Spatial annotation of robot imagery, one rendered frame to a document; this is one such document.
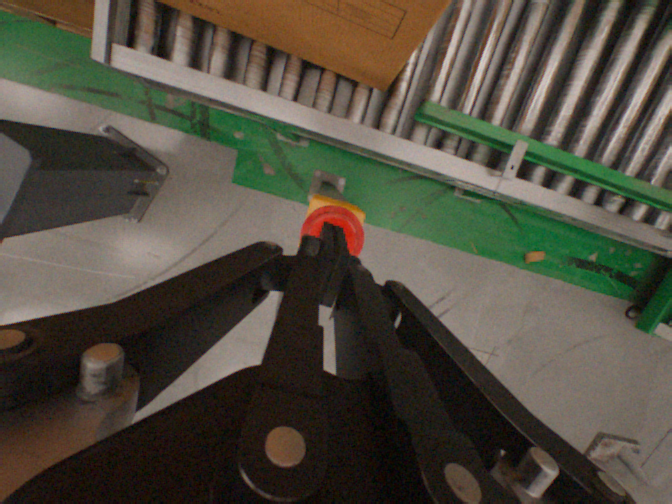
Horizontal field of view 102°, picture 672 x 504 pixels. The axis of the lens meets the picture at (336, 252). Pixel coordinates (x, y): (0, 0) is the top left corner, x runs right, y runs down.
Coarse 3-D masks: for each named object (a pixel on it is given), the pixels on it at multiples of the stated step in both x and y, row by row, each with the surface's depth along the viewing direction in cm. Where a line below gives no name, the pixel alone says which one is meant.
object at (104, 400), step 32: (96, 352) 5; (96, 384) 5; (128, 384) 5; (0, 416) 4; (32, 416) 4; (64, 416) 4; (96, 416) 4; (128, 416) 5; (0, 448) 4; (32, 448) 4; (64, 448) 4; (0, 480) 3
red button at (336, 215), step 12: (312, 216) 29; (324, 216) 29; (336, 216) 29; (348, 216) 29; (312, 228) 29; (348, 228) 29; (360, 228) 30; (300, 240) 30; (348, 240) 29; (360, 240) 30; (360, 252) 30
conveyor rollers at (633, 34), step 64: (512, 0) 66; (576, 0) 66; (640, 0) 68; (192, 64) 69; (256, 64) 67; (448, 64) 69; (512, 64) 70; (576, 64) 72; (640, 64) 73; (384, 128) 72; (640, 128) 78
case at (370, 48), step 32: (160, 0) 62; (192, 0) 56; (224, 0) 52; (256, 0) 48; (288, 0) 44; (320, 0) 41; (352, 0) 39; (384, 0) 36; (416, 0) 34; (448, 0) 32; (256, 32) 61; (288, 32) 56; (320, 32) 51; (352, 32) 47; (384, 32) 44; (416, 32) 41; (320, 64) 67; (352, 64) 60; (384, 64) 55
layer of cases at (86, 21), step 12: (0, 0) 93; (12, 0) 89; (24, 0) 85; (36, 0) 82; (48, 0) 78; (60, 0) 76; (72, 0) 73; (84, 0) 70; (48, 12) 91; (60, 12) 87; (72, 12) 83; (84, 12) 80; (84, 24) 92
